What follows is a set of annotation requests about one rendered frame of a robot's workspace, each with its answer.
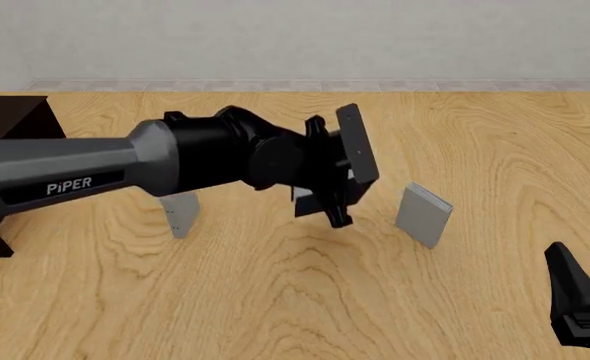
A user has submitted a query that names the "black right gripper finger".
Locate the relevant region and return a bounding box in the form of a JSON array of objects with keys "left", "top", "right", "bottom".
[{"left": 544, "top": 240, "right": 590, "bottom": 321}]

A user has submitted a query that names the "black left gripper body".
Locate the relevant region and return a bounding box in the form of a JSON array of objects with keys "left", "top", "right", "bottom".
[{"left": 303, "top": 114, "right": 355, "bottom": 229}]

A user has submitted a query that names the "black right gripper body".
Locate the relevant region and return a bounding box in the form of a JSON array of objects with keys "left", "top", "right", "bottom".
[{"left": 549, "top": 305, "right": 590, "bottom": 348}]

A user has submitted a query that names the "grey book with pale pages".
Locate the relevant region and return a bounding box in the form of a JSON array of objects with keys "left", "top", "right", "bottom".
[{"left": 394, "top": 181, "right": 455, "bottom": 250}]

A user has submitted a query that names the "grey book with dotted spine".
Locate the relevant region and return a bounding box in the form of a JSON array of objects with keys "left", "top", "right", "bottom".
[{"left": 159, "top": 192, "right": 202, "bottom": 240}]

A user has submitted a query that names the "dark brown wooden cabinet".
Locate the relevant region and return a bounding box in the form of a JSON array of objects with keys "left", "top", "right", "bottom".
[{"left": 0, "top": 94, "right": 68, "bottom": 259}]

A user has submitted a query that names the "flat dark plate on stalk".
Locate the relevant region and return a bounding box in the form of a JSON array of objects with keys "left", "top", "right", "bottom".
[{"left": 328, "top": 103, "right": 380, "bottom": 185}]

